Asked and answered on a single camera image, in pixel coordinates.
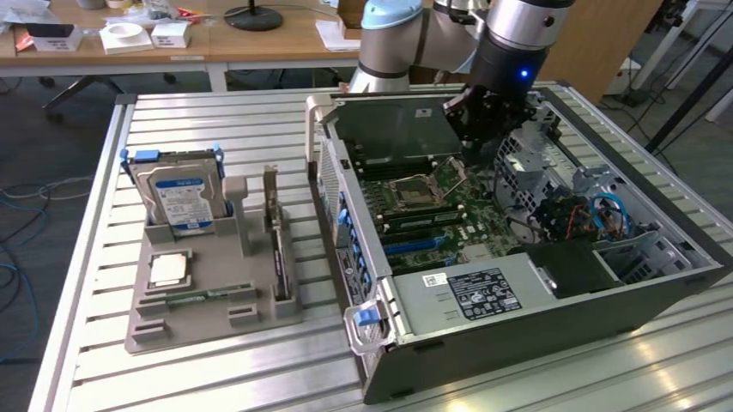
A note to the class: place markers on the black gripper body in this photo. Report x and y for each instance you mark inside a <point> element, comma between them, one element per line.
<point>508,68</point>

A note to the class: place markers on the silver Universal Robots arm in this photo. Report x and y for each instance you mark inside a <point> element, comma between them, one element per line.
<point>388,47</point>

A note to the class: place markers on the metal socket cover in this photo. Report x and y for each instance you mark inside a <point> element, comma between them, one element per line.
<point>448,180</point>

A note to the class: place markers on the black RAM slot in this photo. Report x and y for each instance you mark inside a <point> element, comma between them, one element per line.
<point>395,165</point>
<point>398,173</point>

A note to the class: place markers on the perforated metal drive cage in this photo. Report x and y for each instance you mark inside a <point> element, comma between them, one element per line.
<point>523,180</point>

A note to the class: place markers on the wooden cabinet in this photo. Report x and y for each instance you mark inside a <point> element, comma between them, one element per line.
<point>606,51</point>

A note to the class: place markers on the small white cabinet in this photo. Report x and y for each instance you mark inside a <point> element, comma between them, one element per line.
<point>621,77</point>

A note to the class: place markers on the CPU socket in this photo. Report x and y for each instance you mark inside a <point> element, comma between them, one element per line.
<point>412,192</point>

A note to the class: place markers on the green motherboard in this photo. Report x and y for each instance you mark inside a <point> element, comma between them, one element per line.
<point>480,206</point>

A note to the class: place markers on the RAM module with white label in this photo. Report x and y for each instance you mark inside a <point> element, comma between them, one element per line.
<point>423,222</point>

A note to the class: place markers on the black stand pole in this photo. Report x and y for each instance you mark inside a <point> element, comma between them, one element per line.
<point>686,103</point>

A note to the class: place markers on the white paper sheets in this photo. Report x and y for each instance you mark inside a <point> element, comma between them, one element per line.
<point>337,36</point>

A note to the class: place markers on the black expansion slot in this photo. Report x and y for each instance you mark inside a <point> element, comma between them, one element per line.
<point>408,237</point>

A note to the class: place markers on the blue card retention bar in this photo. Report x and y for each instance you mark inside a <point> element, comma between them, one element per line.
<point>343,214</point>

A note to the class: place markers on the brown cardboard box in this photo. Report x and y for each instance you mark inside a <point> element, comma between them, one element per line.
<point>349,13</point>

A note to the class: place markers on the blue expansion slot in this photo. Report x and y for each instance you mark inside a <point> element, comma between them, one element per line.
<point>415,247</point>

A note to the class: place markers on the wooden desk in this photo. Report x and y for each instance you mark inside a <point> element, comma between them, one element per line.
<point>257,47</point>

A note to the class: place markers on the grey metal disk bay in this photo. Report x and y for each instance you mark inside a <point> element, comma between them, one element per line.
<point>646,253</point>

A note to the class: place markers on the black lamp base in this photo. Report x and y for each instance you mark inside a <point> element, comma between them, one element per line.
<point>253,20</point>

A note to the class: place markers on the grey power supply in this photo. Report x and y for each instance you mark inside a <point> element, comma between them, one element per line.
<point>423,309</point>

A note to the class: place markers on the graphics card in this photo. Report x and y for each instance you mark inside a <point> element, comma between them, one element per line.
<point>279,257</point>

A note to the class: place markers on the blue latch tab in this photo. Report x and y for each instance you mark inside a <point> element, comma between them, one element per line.
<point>367,318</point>

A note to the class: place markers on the hard disk with blue carrier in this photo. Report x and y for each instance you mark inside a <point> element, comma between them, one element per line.
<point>183,201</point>

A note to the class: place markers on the grey parts rack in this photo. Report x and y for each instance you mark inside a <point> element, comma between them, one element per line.
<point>223,266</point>

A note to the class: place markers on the plain white box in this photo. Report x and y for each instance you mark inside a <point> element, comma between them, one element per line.
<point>171,36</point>

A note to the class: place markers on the dark grey PC case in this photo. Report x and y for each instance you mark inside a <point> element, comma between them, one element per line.
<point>515,343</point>

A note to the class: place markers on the clear plastic bag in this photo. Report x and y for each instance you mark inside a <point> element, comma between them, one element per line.
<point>160,9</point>

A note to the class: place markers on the white box with round hole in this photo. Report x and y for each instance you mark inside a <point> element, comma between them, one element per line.
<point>125,43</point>

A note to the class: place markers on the silver CPU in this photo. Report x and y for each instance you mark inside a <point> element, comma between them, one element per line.
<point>168,270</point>

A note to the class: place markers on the green RAM stick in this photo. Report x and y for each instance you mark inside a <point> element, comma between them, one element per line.
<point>188,297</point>

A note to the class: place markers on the black chair base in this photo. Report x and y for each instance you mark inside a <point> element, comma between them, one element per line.
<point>80,88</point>

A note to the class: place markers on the white labelled box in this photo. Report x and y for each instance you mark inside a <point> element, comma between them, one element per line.
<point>54,44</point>

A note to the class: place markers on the small black box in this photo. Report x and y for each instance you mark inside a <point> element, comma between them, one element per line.
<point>50,30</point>

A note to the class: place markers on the small red item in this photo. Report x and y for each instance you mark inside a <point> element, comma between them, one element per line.
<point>22,43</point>

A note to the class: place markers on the crumpled white paper pile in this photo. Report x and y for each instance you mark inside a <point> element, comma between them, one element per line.
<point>22,10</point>

